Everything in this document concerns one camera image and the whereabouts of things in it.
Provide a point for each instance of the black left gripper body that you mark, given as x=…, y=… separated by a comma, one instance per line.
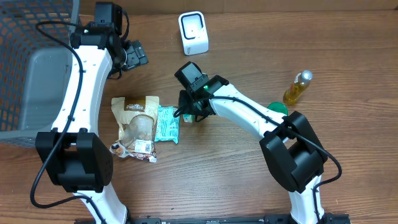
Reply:
x=135, y=56

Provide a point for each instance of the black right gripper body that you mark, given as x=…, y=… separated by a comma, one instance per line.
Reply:
x=189, y=109

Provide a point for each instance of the teal Kleenex tissue pack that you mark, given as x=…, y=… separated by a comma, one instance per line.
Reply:
x=188, y=118

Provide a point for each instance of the teal snack bar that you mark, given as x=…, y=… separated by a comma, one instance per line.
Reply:
x=167, y=128

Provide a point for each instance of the brown snack packet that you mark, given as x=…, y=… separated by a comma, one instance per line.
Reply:
x=136, y=118

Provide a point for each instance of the green lidded jar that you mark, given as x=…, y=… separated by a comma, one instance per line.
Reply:
x=278, y=107

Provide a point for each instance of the yellow liquid bottle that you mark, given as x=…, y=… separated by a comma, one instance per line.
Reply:
x=300, y=84

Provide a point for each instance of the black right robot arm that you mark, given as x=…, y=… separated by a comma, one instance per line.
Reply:
x=289, y=144

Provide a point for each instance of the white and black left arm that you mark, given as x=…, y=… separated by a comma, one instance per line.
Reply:
x=72, y=154

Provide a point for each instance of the white barcode scanner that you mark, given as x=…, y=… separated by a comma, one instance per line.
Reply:
x=193, y=33

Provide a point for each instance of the dark grey mesh basket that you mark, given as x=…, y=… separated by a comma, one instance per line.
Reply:
x=34, y=69

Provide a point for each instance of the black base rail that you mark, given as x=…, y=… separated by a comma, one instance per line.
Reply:
x=329, y=218

